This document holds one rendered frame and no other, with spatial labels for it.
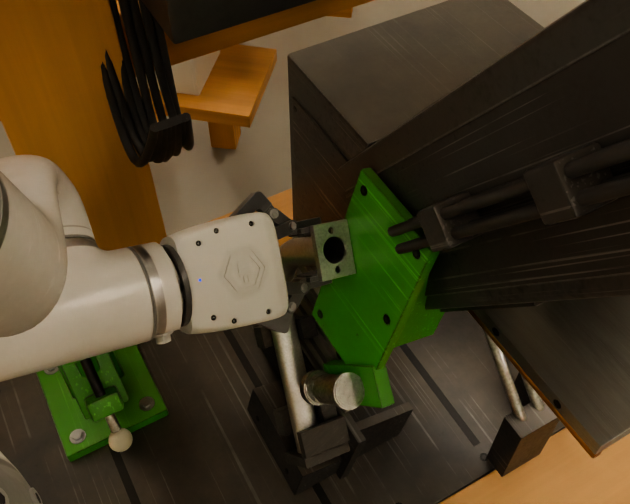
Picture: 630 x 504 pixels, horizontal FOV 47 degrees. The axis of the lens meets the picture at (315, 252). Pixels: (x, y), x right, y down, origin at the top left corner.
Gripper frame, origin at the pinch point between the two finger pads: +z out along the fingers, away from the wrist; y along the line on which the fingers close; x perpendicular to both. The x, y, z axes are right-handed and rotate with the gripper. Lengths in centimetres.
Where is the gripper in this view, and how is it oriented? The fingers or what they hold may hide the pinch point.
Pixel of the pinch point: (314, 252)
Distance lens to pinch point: 72.4
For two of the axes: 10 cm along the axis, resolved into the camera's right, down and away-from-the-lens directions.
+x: -5.1, 0.2, 8.6
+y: -1.8, -9.8, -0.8
